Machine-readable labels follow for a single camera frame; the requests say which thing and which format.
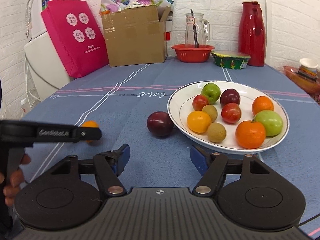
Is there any brown longan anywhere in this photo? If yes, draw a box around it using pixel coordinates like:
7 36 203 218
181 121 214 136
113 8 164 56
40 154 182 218
207 122 227 143
202 105 218 122

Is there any orange tangerine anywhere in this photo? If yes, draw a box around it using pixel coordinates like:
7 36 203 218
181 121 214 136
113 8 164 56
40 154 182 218
80 120 101 143

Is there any red plum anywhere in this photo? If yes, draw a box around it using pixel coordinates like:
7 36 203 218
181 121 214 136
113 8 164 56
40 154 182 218
221 103 241 124

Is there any dark plum front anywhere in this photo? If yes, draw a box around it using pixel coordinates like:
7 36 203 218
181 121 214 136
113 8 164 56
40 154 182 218
220 88 241 107

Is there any dark plum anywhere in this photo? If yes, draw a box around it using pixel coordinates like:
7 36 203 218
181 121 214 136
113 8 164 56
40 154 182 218
146 111 174 137
220 88 241 107

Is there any person's left hand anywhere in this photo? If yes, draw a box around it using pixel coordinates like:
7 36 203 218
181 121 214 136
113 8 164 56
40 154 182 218
1 154 31 207

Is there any yellow orange in plate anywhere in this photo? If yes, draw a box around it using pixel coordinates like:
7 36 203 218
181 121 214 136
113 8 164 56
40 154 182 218
187 111 212 134

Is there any large tangerine in plate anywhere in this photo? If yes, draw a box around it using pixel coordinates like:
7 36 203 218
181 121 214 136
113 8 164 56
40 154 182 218
235 120 266 150

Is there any brown longan in plate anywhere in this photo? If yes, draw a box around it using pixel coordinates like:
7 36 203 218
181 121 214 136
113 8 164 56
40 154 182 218
202 105 218 122

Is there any white appliance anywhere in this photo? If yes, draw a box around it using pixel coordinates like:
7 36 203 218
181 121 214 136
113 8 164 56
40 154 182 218
24 0 73 100

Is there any small red fruit in plate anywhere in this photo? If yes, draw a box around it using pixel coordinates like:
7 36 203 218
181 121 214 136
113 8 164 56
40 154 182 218
192 94 209 111

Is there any dark plum near plate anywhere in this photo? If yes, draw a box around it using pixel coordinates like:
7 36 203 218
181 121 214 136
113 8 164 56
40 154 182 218
146 111 174 137

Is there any blue tablecloth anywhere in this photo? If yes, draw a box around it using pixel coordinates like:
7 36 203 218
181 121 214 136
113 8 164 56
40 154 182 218
15 56 320 239

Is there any white plate with rim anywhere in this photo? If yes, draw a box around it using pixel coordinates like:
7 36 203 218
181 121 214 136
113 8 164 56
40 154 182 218
167 81 290 155

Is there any pale green apple in plate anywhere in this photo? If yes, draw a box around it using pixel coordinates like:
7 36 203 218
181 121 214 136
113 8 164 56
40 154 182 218
253 110 283 137

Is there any orange at plate back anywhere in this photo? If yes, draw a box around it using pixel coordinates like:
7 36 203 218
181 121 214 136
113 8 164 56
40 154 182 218
252 96 274 115

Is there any pink tote bag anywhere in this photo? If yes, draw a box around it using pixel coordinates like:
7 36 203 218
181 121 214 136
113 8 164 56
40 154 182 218
41 0 109 78

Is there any green foil bowl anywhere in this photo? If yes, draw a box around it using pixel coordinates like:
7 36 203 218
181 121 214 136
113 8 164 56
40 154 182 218
211 50 251 69

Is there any red plastic basket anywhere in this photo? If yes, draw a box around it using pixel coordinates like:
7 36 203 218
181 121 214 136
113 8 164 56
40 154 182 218
171 44 215 63

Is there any brown tray with cups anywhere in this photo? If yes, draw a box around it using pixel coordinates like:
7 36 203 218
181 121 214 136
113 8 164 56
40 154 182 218
283 66 319 94

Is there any black straw in pitcher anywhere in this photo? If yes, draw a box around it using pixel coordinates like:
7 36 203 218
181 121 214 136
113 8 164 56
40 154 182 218
190 9 199 48

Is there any cardboard box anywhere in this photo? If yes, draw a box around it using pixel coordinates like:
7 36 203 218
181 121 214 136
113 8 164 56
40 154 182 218
101 6 171 67

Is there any red thermos jug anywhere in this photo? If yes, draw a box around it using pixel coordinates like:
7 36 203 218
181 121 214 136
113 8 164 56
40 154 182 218
238 1 266 67

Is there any white paper cup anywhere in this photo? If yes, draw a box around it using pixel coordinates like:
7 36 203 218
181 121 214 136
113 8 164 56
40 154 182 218
299 58 318 74

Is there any glass pitcher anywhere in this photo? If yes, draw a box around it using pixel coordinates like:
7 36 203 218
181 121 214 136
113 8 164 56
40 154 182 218
185 12 210 46

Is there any floral cloth in box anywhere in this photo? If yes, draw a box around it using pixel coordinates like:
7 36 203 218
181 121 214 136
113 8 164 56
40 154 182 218
100 0 171 15

